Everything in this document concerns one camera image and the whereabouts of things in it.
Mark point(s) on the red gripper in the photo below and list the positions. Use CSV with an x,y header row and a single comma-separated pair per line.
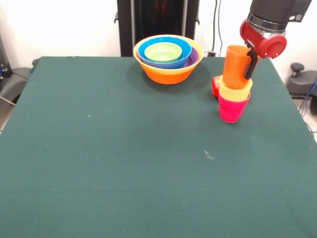
x,y
267,45

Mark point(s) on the orange cup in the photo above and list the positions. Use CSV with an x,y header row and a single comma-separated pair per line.
x,y
235,69

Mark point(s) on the yellow cup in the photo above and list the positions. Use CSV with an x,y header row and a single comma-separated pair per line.
x,y
234,95

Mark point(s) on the red cup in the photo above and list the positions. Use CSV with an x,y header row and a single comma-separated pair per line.
x,y
216,86

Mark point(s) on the pink cup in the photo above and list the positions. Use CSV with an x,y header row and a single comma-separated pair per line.
x,y
231,111

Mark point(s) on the purple bowl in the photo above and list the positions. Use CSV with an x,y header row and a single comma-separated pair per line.
x,y
193,58

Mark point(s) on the light orange bowl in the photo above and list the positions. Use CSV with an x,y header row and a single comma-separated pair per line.
x,y
168,75

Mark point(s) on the green bowl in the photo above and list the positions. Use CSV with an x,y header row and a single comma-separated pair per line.
x,y
162,52

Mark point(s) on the deep blue bowl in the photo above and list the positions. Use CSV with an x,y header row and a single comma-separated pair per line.
x,y
139,50

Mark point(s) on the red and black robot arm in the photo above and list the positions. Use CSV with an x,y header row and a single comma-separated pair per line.
x,y
272,10

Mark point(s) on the black power plug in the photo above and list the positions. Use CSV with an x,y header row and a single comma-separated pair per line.
x,y
211,53

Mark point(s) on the grey machine base with knob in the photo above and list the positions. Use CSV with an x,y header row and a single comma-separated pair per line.
x,y
302,84

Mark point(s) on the dark green tablecloth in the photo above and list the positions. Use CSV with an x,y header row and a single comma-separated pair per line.
x,y
138,188

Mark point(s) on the grey floor equipment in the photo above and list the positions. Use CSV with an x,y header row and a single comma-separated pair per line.
x,y
15,81

